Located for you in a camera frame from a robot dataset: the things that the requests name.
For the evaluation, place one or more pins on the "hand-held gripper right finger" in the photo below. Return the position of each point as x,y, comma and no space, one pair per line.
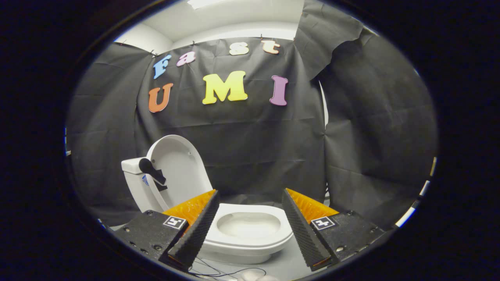
302,234

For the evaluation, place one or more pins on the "white toilet bowl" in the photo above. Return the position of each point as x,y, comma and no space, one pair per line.
250,226

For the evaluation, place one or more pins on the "white toilet lid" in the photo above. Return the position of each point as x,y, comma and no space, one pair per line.
179,171

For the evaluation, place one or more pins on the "black backdrop cloth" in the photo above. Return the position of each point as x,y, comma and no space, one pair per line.
254,148

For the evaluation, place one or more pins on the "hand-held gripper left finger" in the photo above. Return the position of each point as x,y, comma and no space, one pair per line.
195,234

